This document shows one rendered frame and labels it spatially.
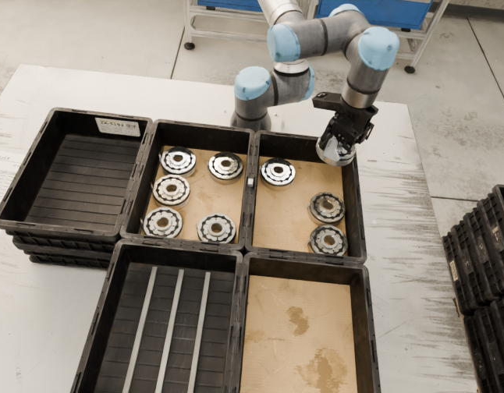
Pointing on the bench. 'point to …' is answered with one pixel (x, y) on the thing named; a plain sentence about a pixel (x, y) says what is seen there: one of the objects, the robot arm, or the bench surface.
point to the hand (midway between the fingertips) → (328, 150)
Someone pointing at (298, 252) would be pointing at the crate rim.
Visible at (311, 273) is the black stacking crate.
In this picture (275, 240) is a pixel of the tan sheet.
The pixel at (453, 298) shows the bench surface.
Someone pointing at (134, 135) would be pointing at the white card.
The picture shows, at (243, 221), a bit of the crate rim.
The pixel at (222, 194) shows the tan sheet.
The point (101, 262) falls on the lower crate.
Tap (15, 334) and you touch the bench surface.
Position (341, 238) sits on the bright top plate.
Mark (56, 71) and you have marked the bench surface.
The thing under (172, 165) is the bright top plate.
